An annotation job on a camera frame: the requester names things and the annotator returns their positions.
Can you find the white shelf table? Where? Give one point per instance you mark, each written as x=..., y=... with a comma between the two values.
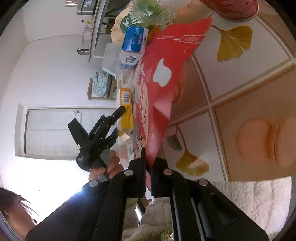
x=99, y=40

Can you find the silver rice cooker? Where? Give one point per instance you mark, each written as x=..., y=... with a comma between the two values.
x=83, y=7

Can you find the patterned tablecloth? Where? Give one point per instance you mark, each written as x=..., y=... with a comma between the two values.
x=233, y=115

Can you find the white door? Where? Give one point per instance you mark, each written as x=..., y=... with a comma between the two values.
x=42, y=133

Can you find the blue white carton box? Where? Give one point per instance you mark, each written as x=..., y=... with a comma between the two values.
x=133, y=47

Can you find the person's left hand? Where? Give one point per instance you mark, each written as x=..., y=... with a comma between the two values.
x=112, y=169

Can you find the green plastic bag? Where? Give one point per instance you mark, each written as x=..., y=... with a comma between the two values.
x=147, y=14

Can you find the wooden chair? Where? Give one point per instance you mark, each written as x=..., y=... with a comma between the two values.
x=102, y=86

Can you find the red round container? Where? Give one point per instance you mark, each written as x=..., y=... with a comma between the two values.
x=234, y=10

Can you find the person's head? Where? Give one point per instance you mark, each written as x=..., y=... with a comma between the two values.
x=17, y=213

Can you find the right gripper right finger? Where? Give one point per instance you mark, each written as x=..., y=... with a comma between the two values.
x=199, y=211

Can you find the yellow carton box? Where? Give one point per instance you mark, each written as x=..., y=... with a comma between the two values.
x=124, y=99

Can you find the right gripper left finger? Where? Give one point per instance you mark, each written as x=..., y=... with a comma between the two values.
x=97, y=212

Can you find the red snack bag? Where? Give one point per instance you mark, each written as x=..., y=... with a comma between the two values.
x=155, y=79

